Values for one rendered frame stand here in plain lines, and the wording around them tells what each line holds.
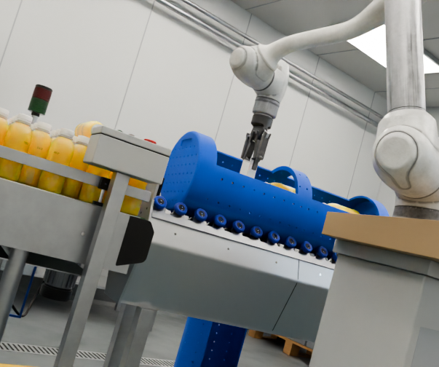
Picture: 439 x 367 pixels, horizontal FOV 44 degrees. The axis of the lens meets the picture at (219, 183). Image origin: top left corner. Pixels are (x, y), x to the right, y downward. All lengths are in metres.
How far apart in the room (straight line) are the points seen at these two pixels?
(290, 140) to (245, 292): 4.86
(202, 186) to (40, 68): 3.51
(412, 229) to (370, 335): 0.32
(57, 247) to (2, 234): 0.14
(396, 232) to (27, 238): 0.96
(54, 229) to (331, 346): 0.84
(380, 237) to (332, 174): 5.73
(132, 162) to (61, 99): 3.73
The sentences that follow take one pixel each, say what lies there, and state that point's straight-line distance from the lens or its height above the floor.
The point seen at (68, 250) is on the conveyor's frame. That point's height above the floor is 0.76.
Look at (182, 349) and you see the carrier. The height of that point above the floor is 0.38.
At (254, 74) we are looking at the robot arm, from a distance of 1.84.
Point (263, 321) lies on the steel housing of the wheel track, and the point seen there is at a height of 0.67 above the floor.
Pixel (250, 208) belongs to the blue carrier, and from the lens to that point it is 1.86.
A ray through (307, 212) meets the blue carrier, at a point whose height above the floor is 1.08.
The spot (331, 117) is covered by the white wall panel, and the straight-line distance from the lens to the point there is 7.16.
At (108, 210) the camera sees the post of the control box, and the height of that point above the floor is 0.89.
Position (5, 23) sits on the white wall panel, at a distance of 5.08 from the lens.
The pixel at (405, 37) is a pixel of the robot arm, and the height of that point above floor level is 1.57.
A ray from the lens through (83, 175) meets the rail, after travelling 1.56.
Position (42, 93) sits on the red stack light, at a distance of 2.09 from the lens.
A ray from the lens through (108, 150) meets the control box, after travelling 1.44.
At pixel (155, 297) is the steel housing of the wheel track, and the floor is 0.67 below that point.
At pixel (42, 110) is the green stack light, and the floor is 1.17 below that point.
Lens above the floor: 0.90
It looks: 6 degrees up
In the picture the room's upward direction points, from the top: 16 degrees clockwise
